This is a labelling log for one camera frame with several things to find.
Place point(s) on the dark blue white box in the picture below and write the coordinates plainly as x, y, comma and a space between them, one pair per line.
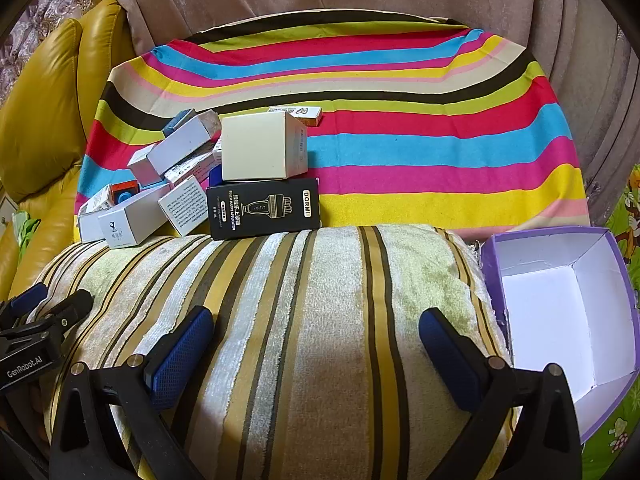
214, 177

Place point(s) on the orange white box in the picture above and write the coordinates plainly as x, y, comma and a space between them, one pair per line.
300, 112

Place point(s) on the red blue toy car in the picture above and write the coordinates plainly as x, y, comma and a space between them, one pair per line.
122, 192

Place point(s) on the green white packet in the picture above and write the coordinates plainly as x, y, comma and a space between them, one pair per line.
27, 232

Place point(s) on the colourful striped cloth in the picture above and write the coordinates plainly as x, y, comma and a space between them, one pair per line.
400, 135

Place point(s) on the white printed medicine box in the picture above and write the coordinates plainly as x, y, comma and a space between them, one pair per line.
192, 167

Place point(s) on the cream cube box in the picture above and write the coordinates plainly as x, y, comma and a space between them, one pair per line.
260, 145

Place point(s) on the white box saxophone picture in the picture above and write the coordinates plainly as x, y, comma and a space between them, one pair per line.
130, 220

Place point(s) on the beige yellow striped towel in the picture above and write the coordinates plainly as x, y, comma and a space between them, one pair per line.
310, 335

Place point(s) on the small blue box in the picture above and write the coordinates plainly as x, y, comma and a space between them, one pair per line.
177, 122

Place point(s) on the long white box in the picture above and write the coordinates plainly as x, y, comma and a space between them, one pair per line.
180, 147

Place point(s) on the yellow leather sofa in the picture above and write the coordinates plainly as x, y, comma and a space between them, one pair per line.
40, 110

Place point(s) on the black box gold print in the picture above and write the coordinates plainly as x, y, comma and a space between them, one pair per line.
260, 210

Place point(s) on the small white printed box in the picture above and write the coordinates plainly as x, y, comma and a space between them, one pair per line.
90, 225

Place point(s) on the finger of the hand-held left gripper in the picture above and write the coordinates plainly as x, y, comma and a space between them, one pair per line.
27, 297
70, 310

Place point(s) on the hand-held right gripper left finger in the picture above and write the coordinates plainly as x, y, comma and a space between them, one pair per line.
180, 355

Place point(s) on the white box black text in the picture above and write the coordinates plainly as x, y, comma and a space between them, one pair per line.
182, 205

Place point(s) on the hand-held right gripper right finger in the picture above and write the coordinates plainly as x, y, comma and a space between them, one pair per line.
450, 360

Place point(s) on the purple cardboard box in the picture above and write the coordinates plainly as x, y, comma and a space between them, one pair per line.
540, 300

